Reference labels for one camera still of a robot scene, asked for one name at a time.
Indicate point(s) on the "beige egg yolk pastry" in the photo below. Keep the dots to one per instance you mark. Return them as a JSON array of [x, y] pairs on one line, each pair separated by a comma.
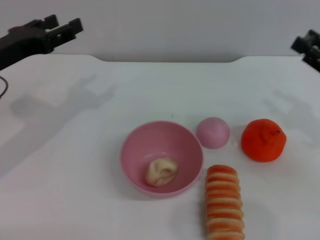
[[162, 172]]

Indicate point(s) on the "pink plastic bowl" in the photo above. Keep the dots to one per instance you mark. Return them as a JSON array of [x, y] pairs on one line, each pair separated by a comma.
[[162, 160]]

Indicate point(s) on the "pink round bun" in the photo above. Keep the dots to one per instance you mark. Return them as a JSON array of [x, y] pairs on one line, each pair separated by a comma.
[[212, 133]]

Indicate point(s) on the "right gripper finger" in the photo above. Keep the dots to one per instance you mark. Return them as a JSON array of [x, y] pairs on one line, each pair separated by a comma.
[[313, 58], [306, 42]]

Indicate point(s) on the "orange striped bread roll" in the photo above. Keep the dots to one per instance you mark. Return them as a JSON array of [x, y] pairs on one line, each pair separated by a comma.
[[223, 202]]

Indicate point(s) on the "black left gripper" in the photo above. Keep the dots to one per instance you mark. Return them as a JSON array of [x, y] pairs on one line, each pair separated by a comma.
[[22, 45]]

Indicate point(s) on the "orange tangerine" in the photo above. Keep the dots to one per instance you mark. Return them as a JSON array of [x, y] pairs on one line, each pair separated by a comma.
[[262, 142]]

